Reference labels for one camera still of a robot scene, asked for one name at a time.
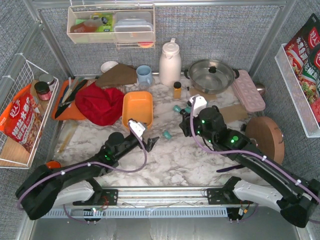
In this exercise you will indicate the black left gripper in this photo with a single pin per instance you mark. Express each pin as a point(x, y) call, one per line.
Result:
point(145, 139)

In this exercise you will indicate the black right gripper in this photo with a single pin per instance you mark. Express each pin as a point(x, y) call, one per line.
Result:
point(186, 122)

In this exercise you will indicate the teal coffee capsule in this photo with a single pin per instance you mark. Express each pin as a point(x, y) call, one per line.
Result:
point(176, 108)
point(167, 135)

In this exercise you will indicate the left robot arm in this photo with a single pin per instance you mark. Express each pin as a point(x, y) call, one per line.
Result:
point(37, 194)

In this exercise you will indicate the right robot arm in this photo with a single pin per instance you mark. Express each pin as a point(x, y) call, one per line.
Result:
point(294, 197)

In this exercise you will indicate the black lid coffee capsule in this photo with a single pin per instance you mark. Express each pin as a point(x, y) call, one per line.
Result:
point(185, 111)

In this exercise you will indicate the orange storage basket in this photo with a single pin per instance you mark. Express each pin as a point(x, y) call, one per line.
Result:
point(138, 105)

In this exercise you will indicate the brown cork mat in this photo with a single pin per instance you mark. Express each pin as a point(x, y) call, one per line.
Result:
point(208, 97)
point(233, 113)

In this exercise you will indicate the orange juice bottle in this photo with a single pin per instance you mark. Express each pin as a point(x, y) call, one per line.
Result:
point(177, 89)

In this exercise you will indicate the stainless steel pot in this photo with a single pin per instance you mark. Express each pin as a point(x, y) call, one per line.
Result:
point(211, 76)

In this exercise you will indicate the clear small glass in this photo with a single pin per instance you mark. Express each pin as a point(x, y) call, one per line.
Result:
point(144, 86)

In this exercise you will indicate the red cloth hat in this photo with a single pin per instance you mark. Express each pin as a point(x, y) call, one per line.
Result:
point(103, 107)

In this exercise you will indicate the white thermos jug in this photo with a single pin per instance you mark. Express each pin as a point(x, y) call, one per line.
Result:
point(170, 63)

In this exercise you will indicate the light blue mug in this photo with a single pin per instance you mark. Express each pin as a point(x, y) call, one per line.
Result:
point(144, 75)

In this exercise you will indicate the pink egg tray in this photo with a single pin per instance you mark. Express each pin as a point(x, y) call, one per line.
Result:
point(247, 93)

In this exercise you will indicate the brown olive cloth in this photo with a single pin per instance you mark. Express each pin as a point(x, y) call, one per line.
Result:
point(119, 75)

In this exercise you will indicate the silver metal cup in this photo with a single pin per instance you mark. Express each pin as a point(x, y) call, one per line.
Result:
point(261, 89)

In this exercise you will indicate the round wooden board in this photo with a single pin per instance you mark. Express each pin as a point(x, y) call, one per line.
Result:
point(267, 136)

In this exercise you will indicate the white small bowl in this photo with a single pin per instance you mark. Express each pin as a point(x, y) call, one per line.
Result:
point(106, 66)

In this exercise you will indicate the black blade kitchen knife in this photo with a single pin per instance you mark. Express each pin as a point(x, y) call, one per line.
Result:
point(61, 107)

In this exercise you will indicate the orange translucent cup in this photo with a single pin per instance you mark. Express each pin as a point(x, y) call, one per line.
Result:
point(53, 164)

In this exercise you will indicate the clear plastic food containers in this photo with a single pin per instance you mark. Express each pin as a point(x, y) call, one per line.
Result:
point(133, 26)

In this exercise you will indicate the dark lid glass jar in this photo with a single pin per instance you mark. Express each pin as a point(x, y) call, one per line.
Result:
point(43, 90)

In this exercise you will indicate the silver lid glass jar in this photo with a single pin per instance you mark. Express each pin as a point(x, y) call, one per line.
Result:
point(49, 79)

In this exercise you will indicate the amber liquid bottle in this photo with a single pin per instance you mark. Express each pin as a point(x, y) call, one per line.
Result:
point(88, 26)

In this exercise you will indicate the red snack bag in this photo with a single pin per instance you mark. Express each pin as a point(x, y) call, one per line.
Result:
point(20, 121)

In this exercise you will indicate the green seasoning packet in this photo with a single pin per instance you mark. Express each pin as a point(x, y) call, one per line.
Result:
point(309, 76)

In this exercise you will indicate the red seasoning packet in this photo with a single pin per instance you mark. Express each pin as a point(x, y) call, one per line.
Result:
point(304, 41)

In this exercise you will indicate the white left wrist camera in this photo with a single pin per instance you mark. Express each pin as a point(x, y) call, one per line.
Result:
point(136, 127)

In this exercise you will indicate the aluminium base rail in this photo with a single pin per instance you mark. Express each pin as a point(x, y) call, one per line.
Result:
point(157, 202)

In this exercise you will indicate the cream handle knife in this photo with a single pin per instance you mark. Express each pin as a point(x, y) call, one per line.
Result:
point(71, 84)

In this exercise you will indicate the cream wall shelf basket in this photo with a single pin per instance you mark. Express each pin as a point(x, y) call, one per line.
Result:
point(80, 13)

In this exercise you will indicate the white wire wall basket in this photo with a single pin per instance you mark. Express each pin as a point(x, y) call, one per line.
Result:
point(12, 154)

